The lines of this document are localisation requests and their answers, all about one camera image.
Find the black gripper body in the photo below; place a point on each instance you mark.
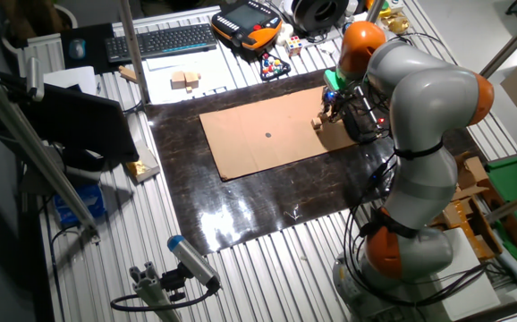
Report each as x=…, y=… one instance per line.
x=335, y=102

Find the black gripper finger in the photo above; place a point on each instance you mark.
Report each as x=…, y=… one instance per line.
x=331, y=110
x=333, y=120

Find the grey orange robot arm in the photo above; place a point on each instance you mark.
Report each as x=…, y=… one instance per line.
x=428, y=89

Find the wooden puzzle block pile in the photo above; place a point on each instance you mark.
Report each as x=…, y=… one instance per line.
x=184, y=80

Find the green wrist adapter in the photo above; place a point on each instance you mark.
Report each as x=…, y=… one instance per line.
x=332, y=80

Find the black plastic tray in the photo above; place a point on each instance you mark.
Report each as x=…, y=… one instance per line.
x=357, y=129

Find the colourful puzzle cube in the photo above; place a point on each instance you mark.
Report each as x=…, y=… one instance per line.
x=294, y=46

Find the billiard balls triangle rack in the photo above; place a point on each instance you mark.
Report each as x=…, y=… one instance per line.
x=275, y=67

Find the brown cardboard sheet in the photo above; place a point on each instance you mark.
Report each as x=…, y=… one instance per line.
x=263, y=147

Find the white figurine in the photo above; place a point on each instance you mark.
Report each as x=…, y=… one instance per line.
x=285, y=32

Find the black filament spool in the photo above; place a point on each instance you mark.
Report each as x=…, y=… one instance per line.
x=319, y=13

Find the gold shiny object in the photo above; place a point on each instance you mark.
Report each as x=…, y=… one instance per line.
x=396, y=23

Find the flat cardboard sheet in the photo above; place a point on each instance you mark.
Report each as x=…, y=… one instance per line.
x=263, y=205

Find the orange black teach pendant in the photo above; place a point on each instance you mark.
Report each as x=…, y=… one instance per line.
x=245, y=22

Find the white paper sheet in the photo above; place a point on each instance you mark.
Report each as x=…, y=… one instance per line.
x=214, y=76

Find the black keyboard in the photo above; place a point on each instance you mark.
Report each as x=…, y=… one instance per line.
x=160, y=42

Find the green toy pool table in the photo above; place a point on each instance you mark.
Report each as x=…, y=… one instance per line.
x=509, y=179

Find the white box gold foil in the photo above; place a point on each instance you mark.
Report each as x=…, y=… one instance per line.
x=144, y=165

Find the wooden plank piece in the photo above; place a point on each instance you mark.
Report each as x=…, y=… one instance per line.
x=127, y=73

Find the black mouse pad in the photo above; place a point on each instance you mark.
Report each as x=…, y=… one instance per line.
x=93, y=40

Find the aluminium profile stub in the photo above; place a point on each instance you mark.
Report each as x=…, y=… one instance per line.
x=151, y=290

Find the black monitor screen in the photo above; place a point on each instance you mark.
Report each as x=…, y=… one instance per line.
x=79, y=121

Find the grey computer mouse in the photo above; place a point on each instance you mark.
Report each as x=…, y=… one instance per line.
x=77, y=48

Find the blue box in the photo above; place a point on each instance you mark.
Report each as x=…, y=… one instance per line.
x=79, y=203

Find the aluminium frame post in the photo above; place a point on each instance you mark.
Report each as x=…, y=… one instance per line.
x=515, y=203
x=513, y=42
x=133, y=49
x=375, y=10

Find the silver camera blue tip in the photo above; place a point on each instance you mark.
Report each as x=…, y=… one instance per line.
x=193, y=259

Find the aluminium camera beam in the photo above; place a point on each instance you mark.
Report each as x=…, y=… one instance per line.
x=30, y=147

